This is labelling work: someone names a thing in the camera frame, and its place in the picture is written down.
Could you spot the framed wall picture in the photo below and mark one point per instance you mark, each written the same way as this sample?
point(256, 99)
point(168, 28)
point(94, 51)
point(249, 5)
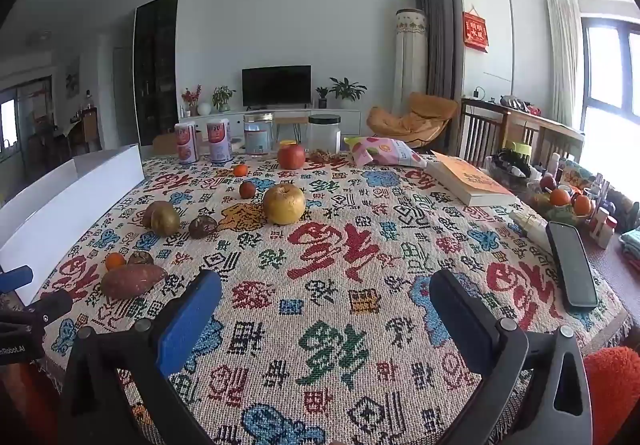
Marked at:
point(72, 77)

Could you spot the wooden stool hairpin legs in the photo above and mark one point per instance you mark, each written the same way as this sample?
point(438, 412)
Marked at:
point(295, 119)

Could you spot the white paper packet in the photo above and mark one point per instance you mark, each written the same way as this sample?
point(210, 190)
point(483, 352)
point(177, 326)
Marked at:
point(530, 225)

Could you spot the white television cabinet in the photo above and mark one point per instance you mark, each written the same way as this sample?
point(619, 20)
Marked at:
point(350, 120)

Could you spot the pile of walnuts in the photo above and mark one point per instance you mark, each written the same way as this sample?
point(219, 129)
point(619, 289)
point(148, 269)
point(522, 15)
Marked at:
point(322, 156)

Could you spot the covered standing air conditioner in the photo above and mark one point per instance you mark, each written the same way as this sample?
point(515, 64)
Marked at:
point(411, 60)

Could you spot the clear jar black lid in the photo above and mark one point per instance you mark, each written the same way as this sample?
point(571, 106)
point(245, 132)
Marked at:
point(324, 134)

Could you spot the white globe lamp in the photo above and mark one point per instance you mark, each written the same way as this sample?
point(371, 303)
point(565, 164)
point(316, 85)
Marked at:
point(203, 109)

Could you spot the printed woven tablecloth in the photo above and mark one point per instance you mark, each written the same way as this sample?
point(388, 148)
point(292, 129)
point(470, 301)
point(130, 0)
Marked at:
point(350, 235)

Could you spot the orange lounge chair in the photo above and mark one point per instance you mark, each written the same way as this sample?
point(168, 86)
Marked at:
point(410, 120)

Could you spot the red flower plant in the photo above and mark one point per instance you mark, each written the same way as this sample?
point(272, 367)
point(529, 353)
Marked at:
point(191, 100)

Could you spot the small dark potted plant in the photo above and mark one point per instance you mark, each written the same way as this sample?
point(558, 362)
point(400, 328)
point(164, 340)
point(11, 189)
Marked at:
point(322, 97)

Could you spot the teal folded cloth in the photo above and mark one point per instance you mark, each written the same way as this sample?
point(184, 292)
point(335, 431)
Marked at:
point(631, 245)

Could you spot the large red apple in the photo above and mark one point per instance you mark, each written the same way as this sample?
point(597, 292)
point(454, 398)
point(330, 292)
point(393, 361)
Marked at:
point(291, 156)

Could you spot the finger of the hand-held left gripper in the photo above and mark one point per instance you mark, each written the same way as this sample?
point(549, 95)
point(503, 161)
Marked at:
point(15, 277)
point(50, 305)

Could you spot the brown round pear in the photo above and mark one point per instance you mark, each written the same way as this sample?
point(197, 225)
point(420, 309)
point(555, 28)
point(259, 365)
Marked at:
point(161, 217)

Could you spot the small orange mandarin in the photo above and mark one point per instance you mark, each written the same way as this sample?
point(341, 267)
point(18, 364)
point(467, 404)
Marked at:
point(115, 261)
point(240, 170)
point(582, 205)
point(560, 197)

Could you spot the clear box of dark items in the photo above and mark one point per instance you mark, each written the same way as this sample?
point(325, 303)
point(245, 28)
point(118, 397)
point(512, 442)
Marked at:
point(510, 166)

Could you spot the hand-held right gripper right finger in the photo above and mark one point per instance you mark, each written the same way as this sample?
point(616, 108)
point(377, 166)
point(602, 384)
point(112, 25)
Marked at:
point(460, 320)

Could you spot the wooden slatted desk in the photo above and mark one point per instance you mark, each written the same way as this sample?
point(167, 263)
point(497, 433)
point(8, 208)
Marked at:
point(520, 125)

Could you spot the large yellow pear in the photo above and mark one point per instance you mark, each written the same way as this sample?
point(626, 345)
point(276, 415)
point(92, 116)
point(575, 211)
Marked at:
point(284, 204)

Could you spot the white bottle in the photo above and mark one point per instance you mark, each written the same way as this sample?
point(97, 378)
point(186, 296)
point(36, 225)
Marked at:
point(554, 165)

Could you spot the green potted plant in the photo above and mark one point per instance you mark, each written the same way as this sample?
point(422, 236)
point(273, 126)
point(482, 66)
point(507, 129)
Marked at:
point(222, 97)

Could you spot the glass sliding door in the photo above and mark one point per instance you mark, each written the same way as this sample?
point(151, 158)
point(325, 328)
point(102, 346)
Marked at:
point(15, 125)

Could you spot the large leafy potted plant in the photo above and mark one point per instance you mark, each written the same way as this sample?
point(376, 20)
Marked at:
point(347, 90)

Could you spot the brown cardboard box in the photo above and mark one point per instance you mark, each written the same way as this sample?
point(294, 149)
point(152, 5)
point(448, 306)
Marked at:
point(165, 142)

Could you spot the green lidded container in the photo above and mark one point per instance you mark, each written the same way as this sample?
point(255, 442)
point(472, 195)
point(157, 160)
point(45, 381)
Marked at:
point(520, 148)

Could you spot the small red apple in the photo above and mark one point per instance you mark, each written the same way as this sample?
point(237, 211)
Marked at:
point(547, 182)

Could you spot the dark wrinkled fruit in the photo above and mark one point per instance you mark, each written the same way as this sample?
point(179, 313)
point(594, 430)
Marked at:
point(202, 226)

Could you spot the red wall hanging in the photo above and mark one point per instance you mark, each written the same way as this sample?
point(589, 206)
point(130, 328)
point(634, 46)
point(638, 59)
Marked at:
point(475, 31)

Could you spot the pink snack bag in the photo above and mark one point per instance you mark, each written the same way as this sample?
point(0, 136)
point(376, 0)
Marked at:
point(385, 151)

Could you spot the clear jar blue label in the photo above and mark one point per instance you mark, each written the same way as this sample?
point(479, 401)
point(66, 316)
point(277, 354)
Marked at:
point(257, 132)

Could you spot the orange cover book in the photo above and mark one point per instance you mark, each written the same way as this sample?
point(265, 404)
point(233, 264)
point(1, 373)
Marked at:
point(470, 180)

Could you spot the small brown round fruit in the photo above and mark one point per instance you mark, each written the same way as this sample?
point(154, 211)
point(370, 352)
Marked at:
point(246, 189)

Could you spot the white curtain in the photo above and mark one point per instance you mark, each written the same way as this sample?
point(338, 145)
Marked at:
point(565, 60)

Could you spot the dark glass cabinet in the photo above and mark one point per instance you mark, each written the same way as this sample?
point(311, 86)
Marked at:
point(156, 70)

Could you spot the pink labelled tin can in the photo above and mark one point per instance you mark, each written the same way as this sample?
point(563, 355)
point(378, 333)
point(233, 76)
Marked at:
point(219, 141)
point(186, 142)

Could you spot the large reddish sweet potato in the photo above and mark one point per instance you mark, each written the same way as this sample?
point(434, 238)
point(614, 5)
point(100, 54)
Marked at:
point(132, 281)

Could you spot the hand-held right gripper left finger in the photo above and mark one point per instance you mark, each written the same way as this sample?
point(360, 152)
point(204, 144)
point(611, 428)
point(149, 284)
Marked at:
point(187, 320)

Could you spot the dark framed window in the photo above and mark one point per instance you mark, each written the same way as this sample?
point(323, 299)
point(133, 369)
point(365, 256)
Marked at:
point(612, 75)

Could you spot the small dark sweet potato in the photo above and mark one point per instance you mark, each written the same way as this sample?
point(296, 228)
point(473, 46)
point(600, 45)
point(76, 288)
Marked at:
point(142, 257)

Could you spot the black phone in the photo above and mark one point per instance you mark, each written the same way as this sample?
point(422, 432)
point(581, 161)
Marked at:
point(572, 265)

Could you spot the orange plush cushion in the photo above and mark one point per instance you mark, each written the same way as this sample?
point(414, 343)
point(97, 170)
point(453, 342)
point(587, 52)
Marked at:
point(612, 390)

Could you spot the grey curtain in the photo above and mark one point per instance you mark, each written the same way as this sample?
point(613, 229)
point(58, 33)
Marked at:
point(435, 35)

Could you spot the white cardboard box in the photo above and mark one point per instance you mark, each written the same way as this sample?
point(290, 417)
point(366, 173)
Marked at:
point(75, 205)

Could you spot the black television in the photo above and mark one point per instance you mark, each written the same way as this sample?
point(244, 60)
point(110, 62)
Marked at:
point(276, 86)

